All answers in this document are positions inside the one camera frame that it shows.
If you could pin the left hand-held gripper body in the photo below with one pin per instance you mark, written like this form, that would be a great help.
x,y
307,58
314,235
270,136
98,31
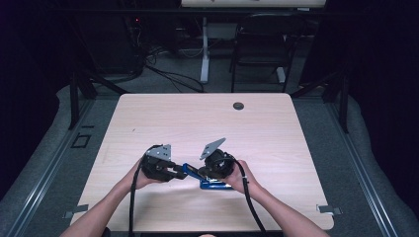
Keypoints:
x,y
158,164

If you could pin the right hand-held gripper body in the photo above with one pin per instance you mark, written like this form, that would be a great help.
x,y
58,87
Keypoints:
x,y
219,163

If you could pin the blue hinged case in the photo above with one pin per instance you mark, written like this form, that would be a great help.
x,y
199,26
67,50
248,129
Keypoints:
x,y
214,186

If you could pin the person's left hand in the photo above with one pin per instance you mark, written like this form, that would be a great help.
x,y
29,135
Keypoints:
x,y
138,179

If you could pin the person's right hand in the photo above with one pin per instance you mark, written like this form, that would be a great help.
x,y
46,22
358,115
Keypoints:
x,y
243,179

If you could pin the person's knee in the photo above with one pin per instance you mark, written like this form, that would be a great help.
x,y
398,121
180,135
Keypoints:
x,y
207,235

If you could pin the dark round table grommet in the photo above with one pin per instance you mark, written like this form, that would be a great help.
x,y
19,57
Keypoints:
x,y
238,106

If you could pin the black metal stand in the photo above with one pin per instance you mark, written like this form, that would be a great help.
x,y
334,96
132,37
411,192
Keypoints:
x,y
74,98
344,102

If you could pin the white desk leg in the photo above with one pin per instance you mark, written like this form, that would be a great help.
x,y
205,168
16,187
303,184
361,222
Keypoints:
x,y
205,56

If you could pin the black folding chair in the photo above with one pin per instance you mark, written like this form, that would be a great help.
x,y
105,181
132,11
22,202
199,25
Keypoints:
x,y
263,49

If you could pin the dark computer tower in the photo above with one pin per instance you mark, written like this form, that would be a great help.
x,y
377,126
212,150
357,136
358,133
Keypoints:
x,y
115,46

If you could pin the grey metal table bracket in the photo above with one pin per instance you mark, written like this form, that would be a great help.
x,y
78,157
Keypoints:
x,y
327,209
77,209

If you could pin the aluminium floor rail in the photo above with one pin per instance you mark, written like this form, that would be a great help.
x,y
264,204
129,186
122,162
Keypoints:
x,y
46,174
359,164

